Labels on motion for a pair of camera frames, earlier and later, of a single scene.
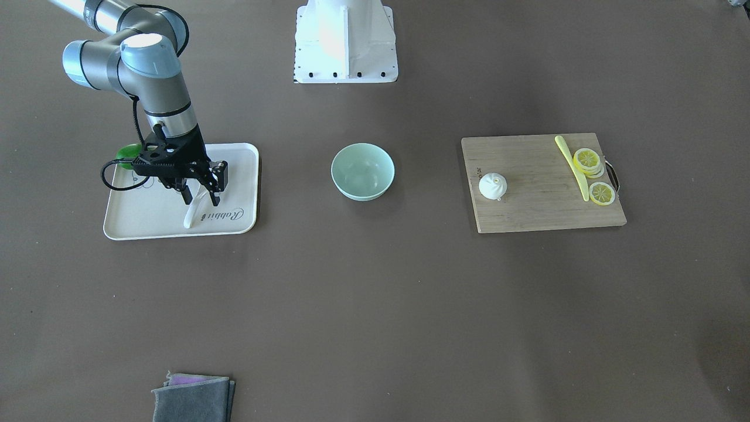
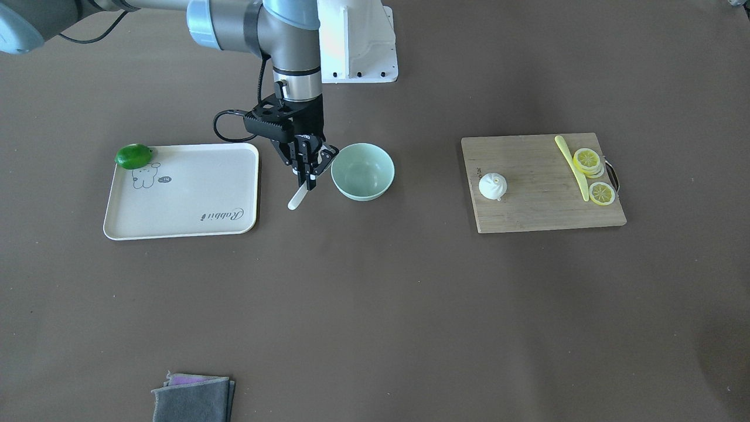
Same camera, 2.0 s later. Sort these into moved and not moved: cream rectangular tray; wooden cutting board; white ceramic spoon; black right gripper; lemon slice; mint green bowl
Moved: white ceramic spoon; black right gripper
Not moved: lemon slice; wooden cutting board; cream rectangular tray; mint green bowl
